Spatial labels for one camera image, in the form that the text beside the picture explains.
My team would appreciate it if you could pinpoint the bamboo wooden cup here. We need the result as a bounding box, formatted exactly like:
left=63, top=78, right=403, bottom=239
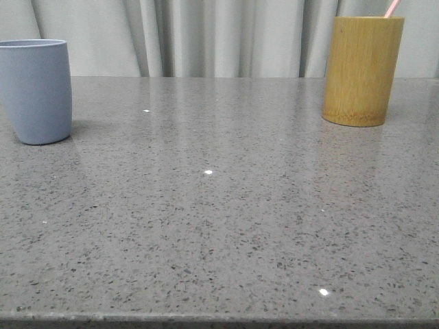
left=322, top=16, right=405, bottom=127

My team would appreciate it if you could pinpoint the blue plastic cup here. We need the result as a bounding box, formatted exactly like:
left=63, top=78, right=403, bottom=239
left=1, top=39, right=72, bottom=145

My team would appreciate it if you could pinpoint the grey-white curtain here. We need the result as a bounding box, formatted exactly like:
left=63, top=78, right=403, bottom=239
left=0, top=0, right=439, bottom=79

